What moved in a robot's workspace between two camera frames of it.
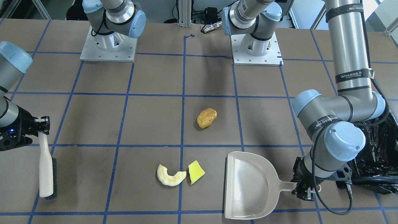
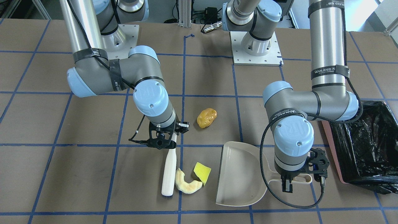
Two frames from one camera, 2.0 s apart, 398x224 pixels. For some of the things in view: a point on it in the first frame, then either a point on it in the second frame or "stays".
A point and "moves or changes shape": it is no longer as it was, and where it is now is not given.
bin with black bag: (375, 169) stays
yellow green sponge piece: (195, 171) to (202, 171)
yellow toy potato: (205, 117) stays
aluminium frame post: (185, 13) stays
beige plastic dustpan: (252, 185) moves or changes shape
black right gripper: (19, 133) to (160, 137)
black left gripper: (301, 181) to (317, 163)
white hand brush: (48, 170) to (169, 180)
